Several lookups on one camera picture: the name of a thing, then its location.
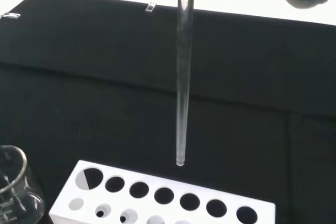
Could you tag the black bench cloth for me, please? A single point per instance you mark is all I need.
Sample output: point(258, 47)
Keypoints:
point(105, 77)

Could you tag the clear cloth clip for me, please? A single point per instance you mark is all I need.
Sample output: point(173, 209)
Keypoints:
point(150, 7)
point(11, 15)

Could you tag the clear glass beaker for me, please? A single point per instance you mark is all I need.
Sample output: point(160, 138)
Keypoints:
point(34, 197)

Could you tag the white test tube rack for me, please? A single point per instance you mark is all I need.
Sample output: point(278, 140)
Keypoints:
point(157, 180)

